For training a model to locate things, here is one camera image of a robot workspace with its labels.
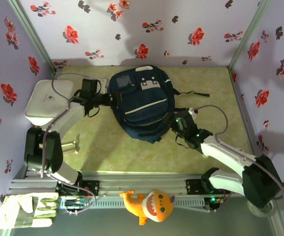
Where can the navy blue backpack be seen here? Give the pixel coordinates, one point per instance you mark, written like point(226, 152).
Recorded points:
point(144, 110)

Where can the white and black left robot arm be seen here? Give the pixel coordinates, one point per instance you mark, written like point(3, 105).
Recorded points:
point(63, 118)

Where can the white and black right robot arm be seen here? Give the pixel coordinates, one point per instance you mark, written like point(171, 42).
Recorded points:
point(225, 152)

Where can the white plastic box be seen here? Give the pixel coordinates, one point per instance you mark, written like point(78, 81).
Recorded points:
point(41, 103)

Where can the small controller board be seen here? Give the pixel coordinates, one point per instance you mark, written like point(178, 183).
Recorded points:
point(75, 202)
point(214, 201)

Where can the orange shark plush toy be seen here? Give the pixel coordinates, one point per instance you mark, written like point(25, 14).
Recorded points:
point(154, 204)

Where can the clear tape roll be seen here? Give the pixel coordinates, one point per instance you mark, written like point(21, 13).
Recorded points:
point(261, 214)

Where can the white and green work glove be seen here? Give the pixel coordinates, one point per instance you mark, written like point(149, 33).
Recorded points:
point(21, 211)

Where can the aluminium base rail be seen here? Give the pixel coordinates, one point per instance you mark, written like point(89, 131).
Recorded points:
point(142, 184)

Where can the grey metal frame post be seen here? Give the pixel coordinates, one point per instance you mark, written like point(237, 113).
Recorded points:
point(248, 32)
point(32, 33)

